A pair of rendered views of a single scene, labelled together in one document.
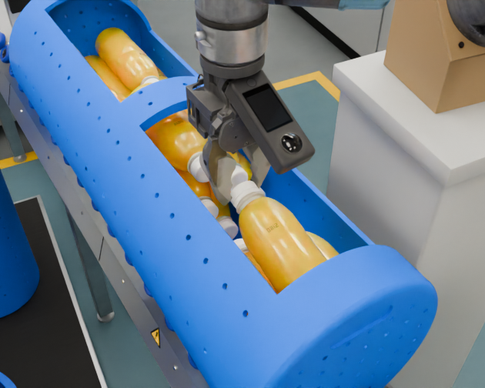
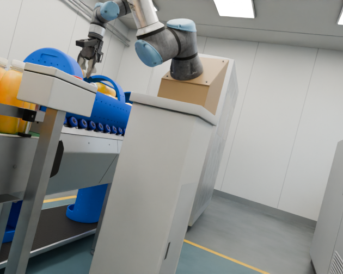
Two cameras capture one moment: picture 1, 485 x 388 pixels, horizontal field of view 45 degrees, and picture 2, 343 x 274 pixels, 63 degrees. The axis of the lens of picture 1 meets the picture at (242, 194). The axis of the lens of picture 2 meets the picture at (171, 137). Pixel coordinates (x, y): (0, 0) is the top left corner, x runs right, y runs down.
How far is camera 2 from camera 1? 1.50 m
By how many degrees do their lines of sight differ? 61
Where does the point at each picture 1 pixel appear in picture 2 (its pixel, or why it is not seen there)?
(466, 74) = (166, 86)
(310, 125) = not seen: outside the picture
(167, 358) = not seen: hidden behind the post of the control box
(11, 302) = (77, 215)
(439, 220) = (130, 123)
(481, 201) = (148, 126)
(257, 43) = (94, 28)
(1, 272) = (82, 198)
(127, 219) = not seen: hidden behind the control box
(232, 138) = (84, 51)
